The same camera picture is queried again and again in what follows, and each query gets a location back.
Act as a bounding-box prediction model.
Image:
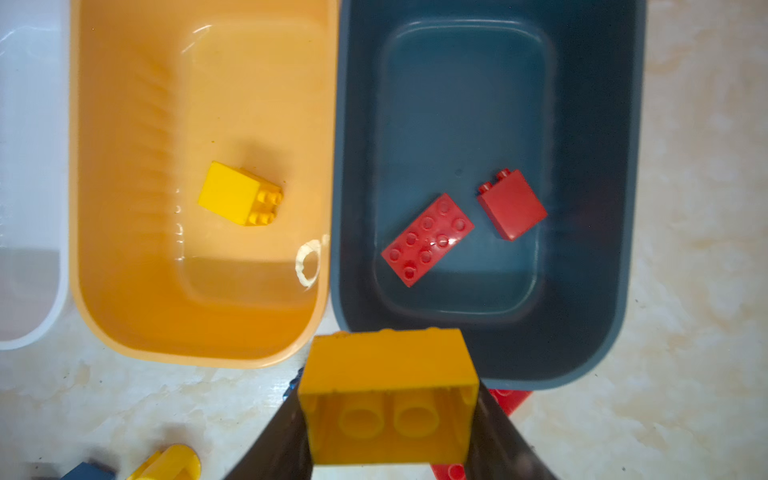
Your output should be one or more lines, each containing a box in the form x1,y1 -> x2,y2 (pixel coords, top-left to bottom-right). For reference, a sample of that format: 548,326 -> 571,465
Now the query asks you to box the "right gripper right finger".
463,383 -> 557,480

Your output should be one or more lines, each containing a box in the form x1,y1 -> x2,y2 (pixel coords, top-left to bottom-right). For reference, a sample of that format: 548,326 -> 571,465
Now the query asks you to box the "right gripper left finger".
225,392 -> 314,480

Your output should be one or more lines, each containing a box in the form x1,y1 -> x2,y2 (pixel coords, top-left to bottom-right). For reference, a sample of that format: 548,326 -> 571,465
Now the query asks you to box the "yellow lego brick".
198,162 -> 283,226
298,328 -> 480,465

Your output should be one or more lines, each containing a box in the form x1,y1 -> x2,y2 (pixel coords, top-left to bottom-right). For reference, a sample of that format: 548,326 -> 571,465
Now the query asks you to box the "small red lego brick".
477,168 -> 547,241

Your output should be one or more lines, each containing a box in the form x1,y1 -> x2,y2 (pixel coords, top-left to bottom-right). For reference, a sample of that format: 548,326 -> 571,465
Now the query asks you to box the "dark teal plastic container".
330,1 -> 646,390

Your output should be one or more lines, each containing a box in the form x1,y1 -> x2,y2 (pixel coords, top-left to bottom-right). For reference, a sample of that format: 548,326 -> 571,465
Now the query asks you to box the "white plastic container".
1,1 -> 70,351

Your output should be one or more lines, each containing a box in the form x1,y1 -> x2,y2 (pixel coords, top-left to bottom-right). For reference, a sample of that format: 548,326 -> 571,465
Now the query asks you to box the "blue lego brick center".
282,368 -> 304,400

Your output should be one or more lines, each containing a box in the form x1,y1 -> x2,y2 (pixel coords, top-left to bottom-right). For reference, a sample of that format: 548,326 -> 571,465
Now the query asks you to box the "yellow round lego piece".
127,444 -> 202,480

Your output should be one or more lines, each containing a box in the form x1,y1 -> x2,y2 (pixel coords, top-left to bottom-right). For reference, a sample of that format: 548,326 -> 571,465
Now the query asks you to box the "blue lego brick angled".
61,462 -> 116,480

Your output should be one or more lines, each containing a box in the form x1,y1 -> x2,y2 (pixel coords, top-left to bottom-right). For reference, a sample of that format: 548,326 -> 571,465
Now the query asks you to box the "yellow plastic container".
69,1 -> 340,369

